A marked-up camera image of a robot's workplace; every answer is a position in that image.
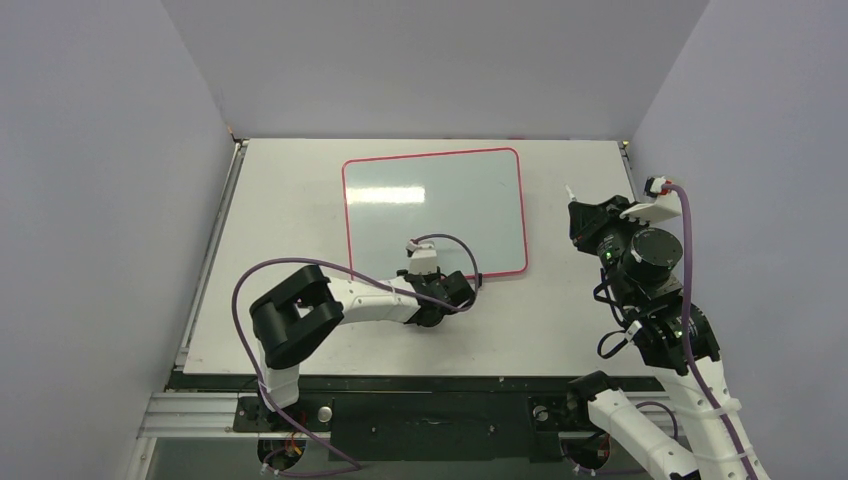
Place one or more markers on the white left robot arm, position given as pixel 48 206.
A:
pixel 295 317

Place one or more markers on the aluminium frame rail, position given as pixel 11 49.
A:
pixel 179 414

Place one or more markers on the red framed whiteboard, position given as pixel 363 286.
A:
pixel 470 202

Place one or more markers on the black whiteboard marker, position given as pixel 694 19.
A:
pixel 571 195

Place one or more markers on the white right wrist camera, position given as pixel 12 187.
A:
pixel 662 203

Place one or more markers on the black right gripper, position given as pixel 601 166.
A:
pixel 589 220

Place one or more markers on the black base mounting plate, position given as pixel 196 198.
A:
pixel 559 431

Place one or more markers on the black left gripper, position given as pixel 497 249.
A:
pixel 427 277

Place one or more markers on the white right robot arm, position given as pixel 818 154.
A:
pixel 675 342

